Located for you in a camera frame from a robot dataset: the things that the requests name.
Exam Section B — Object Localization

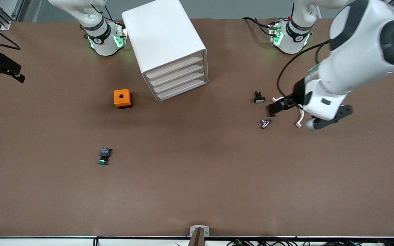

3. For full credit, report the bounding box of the orange button enclosure box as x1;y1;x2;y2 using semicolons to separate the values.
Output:
114;89;133;109

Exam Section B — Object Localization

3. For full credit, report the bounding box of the white curved plastic bracket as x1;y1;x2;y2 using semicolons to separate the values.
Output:
271;97;304;129

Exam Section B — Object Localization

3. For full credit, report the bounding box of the green mushroom push button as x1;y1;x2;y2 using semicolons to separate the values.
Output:
98;147;113;166

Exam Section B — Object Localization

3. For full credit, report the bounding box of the black base cable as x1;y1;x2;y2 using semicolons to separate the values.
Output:
91;0;114;22
241;17;273;37

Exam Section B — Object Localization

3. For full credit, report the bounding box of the dark camera post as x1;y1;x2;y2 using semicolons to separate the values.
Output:
187;228;207;246

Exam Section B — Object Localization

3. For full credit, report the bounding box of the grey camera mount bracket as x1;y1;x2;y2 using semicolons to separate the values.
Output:
190;225;210;238

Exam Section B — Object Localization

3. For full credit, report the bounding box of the thin multicolour cable tangle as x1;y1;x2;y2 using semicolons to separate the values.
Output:
175;239;394;246

